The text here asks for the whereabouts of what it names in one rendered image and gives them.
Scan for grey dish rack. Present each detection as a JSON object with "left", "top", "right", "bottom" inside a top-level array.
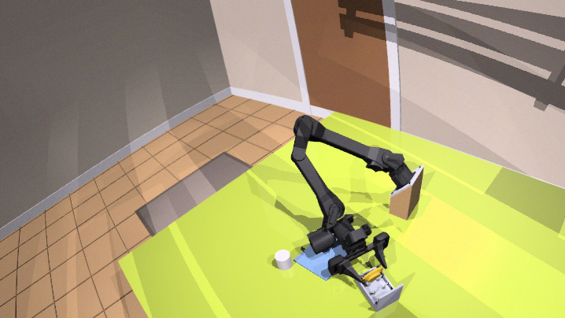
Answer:
[{"left": 355, "top": 265, "right": 404, "bottom": 312}]

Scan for grey cylinder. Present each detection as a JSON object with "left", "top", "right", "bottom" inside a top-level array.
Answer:
[{"left": 275, "top": 250, "right": 293, "bottom": 271}]

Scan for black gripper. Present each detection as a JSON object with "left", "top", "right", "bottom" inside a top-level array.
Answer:
[{"left": 327, "top": 229, "right": 390, "bottom": 283}]

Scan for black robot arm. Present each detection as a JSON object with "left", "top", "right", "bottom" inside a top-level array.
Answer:
[{"left": 290, "top": 115, "right": 416, "bottom": 255}]

